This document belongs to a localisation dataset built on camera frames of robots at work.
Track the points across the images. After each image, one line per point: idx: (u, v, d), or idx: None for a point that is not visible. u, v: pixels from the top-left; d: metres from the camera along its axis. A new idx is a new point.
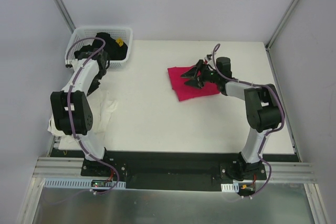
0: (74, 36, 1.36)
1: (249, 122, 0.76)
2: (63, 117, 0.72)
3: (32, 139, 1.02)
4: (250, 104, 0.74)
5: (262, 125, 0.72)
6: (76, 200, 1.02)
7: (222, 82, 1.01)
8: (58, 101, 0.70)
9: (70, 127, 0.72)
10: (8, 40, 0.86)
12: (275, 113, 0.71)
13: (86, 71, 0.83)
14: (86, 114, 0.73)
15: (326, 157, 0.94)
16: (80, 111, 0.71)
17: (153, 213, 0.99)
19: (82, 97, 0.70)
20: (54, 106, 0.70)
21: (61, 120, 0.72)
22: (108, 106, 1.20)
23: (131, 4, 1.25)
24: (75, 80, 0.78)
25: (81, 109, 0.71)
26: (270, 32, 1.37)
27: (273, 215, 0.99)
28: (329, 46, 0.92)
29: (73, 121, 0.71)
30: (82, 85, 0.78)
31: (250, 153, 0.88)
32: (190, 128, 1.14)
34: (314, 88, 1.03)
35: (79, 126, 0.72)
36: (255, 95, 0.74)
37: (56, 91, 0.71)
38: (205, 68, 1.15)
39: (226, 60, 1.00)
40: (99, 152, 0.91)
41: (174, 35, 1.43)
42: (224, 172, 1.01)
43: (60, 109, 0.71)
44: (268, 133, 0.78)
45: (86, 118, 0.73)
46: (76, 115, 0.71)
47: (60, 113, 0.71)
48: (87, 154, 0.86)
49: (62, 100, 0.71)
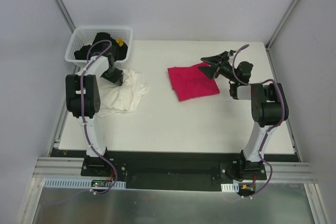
0: (74, 36, 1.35)
1: (253, 116, 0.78)
2: (75, 98, 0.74)
3: (31, 139, 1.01)
4: (255, 97, 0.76)
5: (264, 119, 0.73)
6: (76, 200, 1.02)
7: (235, 86, 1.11)
8: (72, 83, 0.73)
9: (80, 108, 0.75)
10: (8, 41, 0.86)
12: (277, 109, 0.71)
13: (96, 65, 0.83)
14: (95, 97, 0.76)
15: (327, 157, 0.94)
16: (91, 93, 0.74)
17: (153, 213, 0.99)
19: (94, 80, 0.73)
20: (67, 87, 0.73)
21: (72, 101, 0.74)
22: (139, 88, 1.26)
23: (131, 5, 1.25)
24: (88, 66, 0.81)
25: (92, 91, 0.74)
26: (270, 32, 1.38)
27: (272, 214, 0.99)
28: (329, 45, 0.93)
29: (83, 103, 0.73)
30: (93, 73, 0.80)
31: (251, 151, 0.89)
32: (191, 128, 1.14)
34: (313, 87, 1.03)
35: (87, 108, 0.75)
36: (259, 89, 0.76)
37: (70, 74, 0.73)
38: (226, 63, 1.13)
39: (248, 71, 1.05)
40: (101, 148, 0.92)
41: (174, 35, 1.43)
42: (224, 172, 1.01)
43: (72, 90, 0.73)
44: (270, 129, 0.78)
45: (95, 100, 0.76)
46: (87, 97, 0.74)
47: (72, 94, 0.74)
48: (90, 145, 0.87)
49: (75, 83, 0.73)
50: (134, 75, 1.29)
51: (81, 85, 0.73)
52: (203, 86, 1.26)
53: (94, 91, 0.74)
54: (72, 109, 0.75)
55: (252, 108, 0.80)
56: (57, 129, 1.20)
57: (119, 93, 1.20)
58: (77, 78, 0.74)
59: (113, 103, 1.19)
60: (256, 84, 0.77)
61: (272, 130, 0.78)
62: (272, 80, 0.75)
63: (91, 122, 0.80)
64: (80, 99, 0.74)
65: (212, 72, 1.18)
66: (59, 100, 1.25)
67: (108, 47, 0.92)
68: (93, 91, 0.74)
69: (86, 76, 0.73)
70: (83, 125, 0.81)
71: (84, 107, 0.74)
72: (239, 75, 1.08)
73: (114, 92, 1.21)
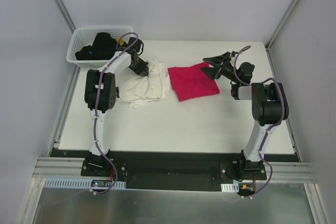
0: (75, 37, 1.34)
1: (254, 114, 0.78)
2: (92, 92, 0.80)
3: (32, 139, 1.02)
4: (255, 96, 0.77)
5: (264, 118, 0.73)
6: (76, 200, 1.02)
7: (236, 87, 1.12)
8: (91, 78, 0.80)
9: (94, 102, 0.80)
10: (8, 41, 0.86)
12: (276, 108, 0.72)
13: (117, 62, 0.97)
14: (112, 94, 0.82)
15: (326, 157, 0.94)
16: (107, 89, 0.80)
17: (153, 213, 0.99)
19: (112, 78, 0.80)
20: (87, 80, 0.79)
21: (90, 94, 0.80)
22: (166, 77, 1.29)
23: (131, 5, 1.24)
24: (111, 64, 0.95)
25: (109, 87, 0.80)
26: (270, 32, 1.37)
27: (272, 214, 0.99)
28: (328, 45, 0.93)
29: (99, 96, 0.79)
30: (113, 71, 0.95)
31: (251, 151, 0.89)
32: (191, 129, 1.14)
34: (313, 87, 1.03)
35: (102, 103, 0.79)
36: (260, 88, 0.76)
37: (92, 69, 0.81)
38: (228, 63, 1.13)
39: (249, 71, 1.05)
40: (104, 146, 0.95)
41: (174, 35, 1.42)
42: (224, 172, 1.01)
43: (91, 84, 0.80)
44: (271, 128, 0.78)
45: (111, 97, 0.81)
46: (104, 93, 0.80)
47: (91, 88, 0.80)
48: (94, 141, 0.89)
49: (94, 78, 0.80)
50: (159, 65, 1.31)
51: (99, 80, 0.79)
52: (203, 86, 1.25)
53: (111, 87, 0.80)
54: (88, 103, 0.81)
55: (253, 108, 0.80)
56: (57, 129, 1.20)
57: (150, 82, 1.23)
58: (97, 74, 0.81)
59: (146, 92, 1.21)
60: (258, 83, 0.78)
61: (272, 129, 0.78)
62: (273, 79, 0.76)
63: (102, 117, 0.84)
64: (97, 93, 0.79)
65: (214, 72, 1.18)
66: (59, 100, 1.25)
67: (135, 41, 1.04)
68: (109, 87, 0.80)
69: (106, 74, 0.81)
70: (93, 119, 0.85)
71: (98, 101, 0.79)
72: (241, 76, 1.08)
73: (144, 82, 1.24)
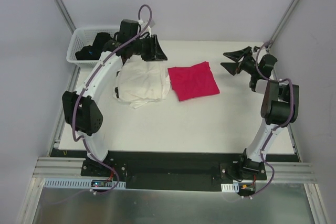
0: (75, 37, 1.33)
1: (262, 112, 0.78)
2: (71, 117, 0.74)
3: (32, 140, 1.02)
4: (268, 94, 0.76)
5: (270, 116, 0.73)
6: (76, 200, 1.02)
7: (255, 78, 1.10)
8: (68, 104, 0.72)
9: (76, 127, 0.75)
10: (8, 41, 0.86)
12: (285, 109, 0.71)
13: (101, 74, 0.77)
14: (93, 120, 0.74)
15: (326, 157, 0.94)
16: (86, 116, 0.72)
17: (153, 213, 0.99)
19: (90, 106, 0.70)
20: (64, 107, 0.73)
21: (69, 119, 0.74)
22: (166, 77, 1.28)
23: (131, 4, 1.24)
24: (90, 81, 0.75)
25: (88, 115, 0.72)
26: (271, 32, 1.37)
27: (272, 214, 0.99)
28: (329, 45, 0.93)
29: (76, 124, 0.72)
30: (95, 88, 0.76)
31: (253, 149, 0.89)
32: (191, 129, 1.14)
34: (313, 87, 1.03)
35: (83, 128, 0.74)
36: (275, 87, 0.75)
37: (69, 93, 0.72)
38: (249, 57, 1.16)
39: (271, 62, 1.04)
40: (100, 153, 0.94)
41: (174, 35, 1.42)
42: (224, 172, 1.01)
43: (69, 109, 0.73)
44: (276, 128, 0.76)
45: (93, 122, 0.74)
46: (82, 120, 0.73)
47: (69, 113, 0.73)
48: (88, 153, 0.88)
49: (71, 104, 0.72)
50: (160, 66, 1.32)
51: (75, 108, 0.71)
52: (203, 86, 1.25)
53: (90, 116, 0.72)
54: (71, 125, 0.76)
55: (262, 105, 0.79)
56: (57, 129, 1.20)
57: (150, 83, 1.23)
58: (74, 98, 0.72)
59: (146, 93, 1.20)
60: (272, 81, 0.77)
61: (277, 130, 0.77)
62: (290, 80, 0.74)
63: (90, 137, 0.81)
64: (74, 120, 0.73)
65: (234, 67, 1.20)
66: (59, 100, 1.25)
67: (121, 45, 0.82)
68: (88, 116, 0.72)
69: (83, 100, 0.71)
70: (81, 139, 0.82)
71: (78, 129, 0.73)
72: (261, 67, 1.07)
73: (144, 82, 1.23)
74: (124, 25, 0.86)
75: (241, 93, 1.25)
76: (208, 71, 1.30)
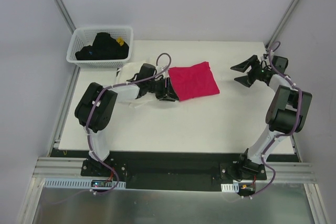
0: (75, 37, 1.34)
1: (267, 116, 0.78)
2: (86, 107, 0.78)
3: (32, 140, 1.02)
4: (275, 99, 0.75)
5: (274, 123, 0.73)
6: (77, 200, 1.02)
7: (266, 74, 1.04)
8: (91, 92, 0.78)
9: (85, 118, 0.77)
10: (7, 41, 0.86)
12: (290, 119, 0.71)
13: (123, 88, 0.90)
14: (105, 115, 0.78)
15: (326, 158, 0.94)
16: (103, 108, 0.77)
17: (153, 213, 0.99)
19: (112, 98, 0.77)
20: (85, 93, 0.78)
21: (82, 108, 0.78)
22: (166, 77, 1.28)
23: (131, 4, 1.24)
24: (117, 85, 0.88)
25: (105, 107, 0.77)
26: (271, 32, 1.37)
27: (272, 214, 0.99)
28: (329, 46, 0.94)
29: (92, 113, 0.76)
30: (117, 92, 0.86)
31: (254, 152, 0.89)
32: (191, 129, 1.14)
34: (313, 87, 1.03)
35: (93, 120, 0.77)
36: (285, 94, 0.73)
37: (96, 83, 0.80)
38: (256, 65, 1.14)
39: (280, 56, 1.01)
40: (102, 153, 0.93)
41: (174, 35, 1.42)
42: (224, 172, 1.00)
43: (89, 98, 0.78)
44: (279, 135, 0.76)
45: (103, 117, 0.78)
46: (97, 112, 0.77)
47: (86, 102, 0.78)
48: (91, 151, 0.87)
49: (94, 93, 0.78)
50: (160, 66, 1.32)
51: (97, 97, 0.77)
52: (203, 86, 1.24)
53: (107, 107, 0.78)
54: (80, 117, 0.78)
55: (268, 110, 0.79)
56: (57, 129, 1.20)
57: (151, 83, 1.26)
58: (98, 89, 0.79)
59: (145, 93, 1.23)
60: (283, 86, 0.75)
61: (280, 137, 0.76)
62: (300, 89, 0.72)
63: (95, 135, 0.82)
64: (90, 110, 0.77)
65: (245, 78, 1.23)
66: (59, 100, 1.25)
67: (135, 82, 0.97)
68: (105, 108, 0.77)
69: (106, 93, 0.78)
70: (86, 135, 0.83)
71: (90, 119, 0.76)
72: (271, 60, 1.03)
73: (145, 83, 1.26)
74: (144, 69, 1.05)
75: (241, 93, 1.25)
76: (207, 71, 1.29)
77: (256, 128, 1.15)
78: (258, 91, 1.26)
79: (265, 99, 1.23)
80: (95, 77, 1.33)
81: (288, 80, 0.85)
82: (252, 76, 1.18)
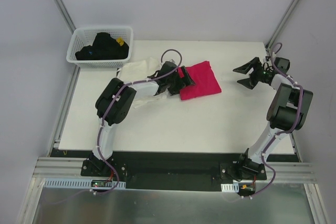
0: (75, 37, 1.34)
1: (268, 114, 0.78)
2: (107, 99, 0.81)
3: (32, 140, 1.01)
4: (276, 97, 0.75)
5: (275, 120, 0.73)
6: (77, 200, 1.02)
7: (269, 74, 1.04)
8: (113, 86, 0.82)
9: (104, 110, 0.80)
10: (8, 42, 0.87)
12: (290, 116, 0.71)
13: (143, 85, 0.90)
14: (124, 109, 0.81)
15: (326, 158, 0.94)
16: (122, 104, 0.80)
17: (153, 213, 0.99)
19: (131, 94, 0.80)
20: (107, 87, 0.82)
21: (102, 100, 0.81)
22: None
23: (130, 4, 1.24)
24: (137, 82, 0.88)
25: (124, 102, 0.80)
26: (271, 32, 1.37)
27: (272, 215, 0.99)
28: (329, 45, 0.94)
29: (111, 107, 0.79)
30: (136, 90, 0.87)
31: (254, 151, 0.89)
32: (191, 129, 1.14)
34: (313, 87, 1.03)
35: (111, 114, 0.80)
36: (285, 92, 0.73)
37: (117, 78, 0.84)
38: (258, 67, 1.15)
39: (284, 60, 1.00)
40: (106, 151, 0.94)
41: (174, 35, 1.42)
42: (224, 172, 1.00)
43: (111, 91, 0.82)
44: (280, 132, 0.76)
45: (121, 112, 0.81)
46: (116, 106, 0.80)
47: (107, 95, 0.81)
48: (97, 146, 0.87)
49: (115, 87, 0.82)
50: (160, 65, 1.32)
51: (118, 91, 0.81)
52: (205, 86, 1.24)
53: (126, 103, 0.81)
54: (98, 108, 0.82)
55: (269, 107, 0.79)
56: (57, 129, 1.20)
57: None
58: (121, 84, 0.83)
59: None
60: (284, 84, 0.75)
61: (280, 135, 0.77)
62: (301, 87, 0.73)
63: (107, 127, 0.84)
64: (109, 103, 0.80)
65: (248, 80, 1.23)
66: (59, 99, 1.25)
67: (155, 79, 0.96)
68: (124, 103, 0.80)
69: (127, 88, 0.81)
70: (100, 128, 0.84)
71: (108, 111, 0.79)
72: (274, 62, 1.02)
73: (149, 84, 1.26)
74: (165, 67, 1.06)
75: (241, 94, 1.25)
76: (208, 71, 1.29)
77: (256, 128, 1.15)
78: (258, 92, 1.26)
79: (265, 99, 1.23)
80: (94, 77, 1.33)
81: (290, 78, 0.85)
82: (254, 78, 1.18)
